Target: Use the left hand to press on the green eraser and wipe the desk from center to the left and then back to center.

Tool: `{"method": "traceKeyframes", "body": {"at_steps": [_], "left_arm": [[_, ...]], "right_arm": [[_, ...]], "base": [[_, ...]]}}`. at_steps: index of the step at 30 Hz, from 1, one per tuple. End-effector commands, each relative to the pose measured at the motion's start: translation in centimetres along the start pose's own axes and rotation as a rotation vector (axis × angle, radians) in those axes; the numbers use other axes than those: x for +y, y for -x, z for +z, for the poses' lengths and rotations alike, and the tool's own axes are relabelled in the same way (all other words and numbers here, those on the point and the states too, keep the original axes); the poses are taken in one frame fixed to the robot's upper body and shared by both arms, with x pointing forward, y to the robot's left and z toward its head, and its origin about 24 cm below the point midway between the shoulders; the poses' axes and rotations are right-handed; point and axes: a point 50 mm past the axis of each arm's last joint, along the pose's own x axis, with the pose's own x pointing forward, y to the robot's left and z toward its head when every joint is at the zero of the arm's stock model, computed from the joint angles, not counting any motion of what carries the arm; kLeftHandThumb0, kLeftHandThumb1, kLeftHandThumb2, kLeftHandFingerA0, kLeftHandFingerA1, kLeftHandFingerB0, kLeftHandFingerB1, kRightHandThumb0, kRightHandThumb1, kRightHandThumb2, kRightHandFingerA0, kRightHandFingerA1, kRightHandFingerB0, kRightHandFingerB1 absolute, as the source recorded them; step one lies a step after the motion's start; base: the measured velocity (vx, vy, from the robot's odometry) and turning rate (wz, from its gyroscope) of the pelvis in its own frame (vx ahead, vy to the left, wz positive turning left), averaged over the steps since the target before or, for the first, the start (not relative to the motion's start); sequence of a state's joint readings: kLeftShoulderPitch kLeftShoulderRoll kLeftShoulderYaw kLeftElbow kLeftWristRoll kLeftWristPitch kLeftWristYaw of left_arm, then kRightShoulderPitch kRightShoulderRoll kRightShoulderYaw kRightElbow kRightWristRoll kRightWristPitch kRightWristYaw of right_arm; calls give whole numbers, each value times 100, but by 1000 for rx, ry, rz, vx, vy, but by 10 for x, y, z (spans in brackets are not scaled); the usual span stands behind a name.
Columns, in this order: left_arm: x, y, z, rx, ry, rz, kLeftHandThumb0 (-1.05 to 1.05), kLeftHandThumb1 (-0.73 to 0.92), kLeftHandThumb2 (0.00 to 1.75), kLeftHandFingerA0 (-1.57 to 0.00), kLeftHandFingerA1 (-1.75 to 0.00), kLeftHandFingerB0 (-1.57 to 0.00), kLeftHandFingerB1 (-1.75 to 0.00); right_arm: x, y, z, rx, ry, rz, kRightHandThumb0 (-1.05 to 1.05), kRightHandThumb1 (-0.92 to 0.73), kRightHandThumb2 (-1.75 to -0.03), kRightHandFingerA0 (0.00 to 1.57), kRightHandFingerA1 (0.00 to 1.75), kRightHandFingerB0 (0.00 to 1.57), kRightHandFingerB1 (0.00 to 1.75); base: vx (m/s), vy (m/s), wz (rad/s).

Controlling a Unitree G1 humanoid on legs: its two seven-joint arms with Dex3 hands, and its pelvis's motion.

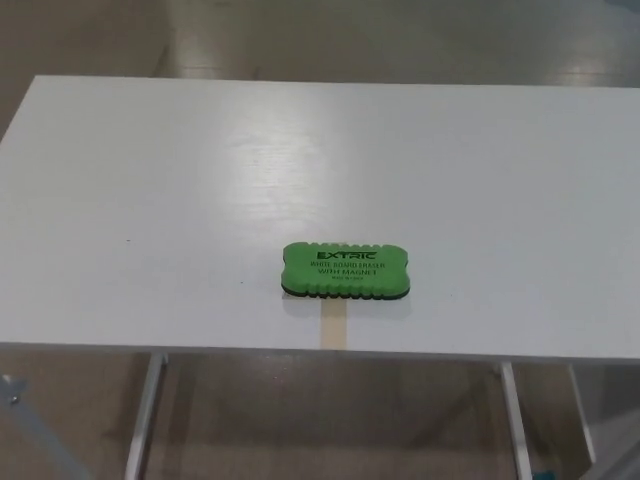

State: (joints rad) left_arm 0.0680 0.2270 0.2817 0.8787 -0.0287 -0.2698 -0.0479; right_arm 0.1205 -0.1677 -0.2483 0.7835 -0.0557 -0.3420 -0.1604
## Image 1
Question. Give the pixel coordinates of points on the green whiteboard eraser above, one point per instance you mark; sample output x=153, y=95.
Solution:
x=345, y=272

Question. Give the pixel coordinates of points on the long beige masking tape strip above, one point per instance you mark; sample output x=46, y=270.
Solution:
x=332, y=325

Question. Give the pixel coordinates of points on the white metal table leg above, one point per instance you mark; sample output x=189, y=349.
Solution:
x=582, y=415
x=145, y=415
x=516, y=425

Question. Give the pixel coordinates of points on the teal floor marker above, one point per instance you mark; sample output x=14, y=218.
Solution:
x=543, y=475

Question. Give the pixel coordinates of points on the grey metal frame bar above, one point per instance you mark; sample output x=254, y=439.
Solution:
x=35, y=435

